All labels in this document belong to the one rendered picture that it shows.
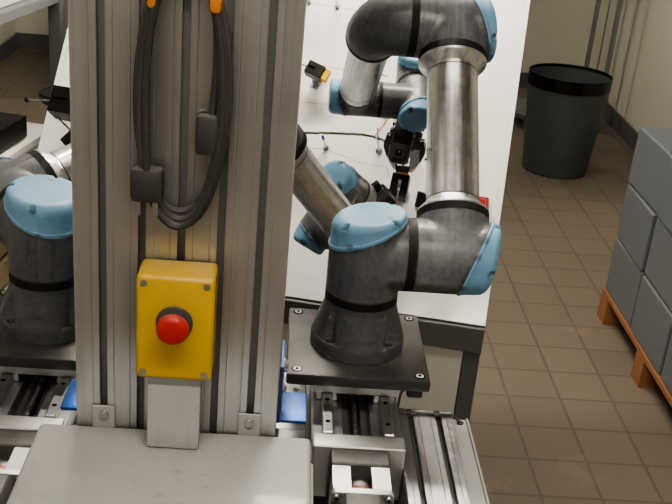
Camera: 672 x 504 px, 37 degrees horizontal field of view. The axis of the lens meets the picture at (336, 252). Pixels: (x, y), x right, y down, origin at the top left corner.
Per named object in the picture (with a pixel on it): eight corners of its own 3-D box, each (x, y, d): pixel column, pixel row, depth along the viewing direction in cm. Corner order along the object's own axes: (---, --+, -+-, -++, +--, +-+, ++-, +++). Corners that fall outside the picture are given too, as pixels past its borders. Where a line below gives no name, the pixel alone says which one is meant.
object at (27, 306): (87, 349, 156) (86, 291, 152) (-13, 342, 155) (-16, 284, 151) (105, 304, 170) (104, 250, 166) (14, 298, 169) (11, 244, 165)
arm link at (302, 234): (316, 252, 205) (344, 206, 205) (283, 233, 212) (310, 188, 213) (338, 267, 210) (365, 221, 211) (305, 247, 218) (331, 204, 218)
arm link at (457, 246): (397, 302, 162) (403, 13, 182) (489, 308, 163) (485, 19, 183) (408, 278, 151) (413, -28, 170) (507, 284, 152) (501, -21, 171)
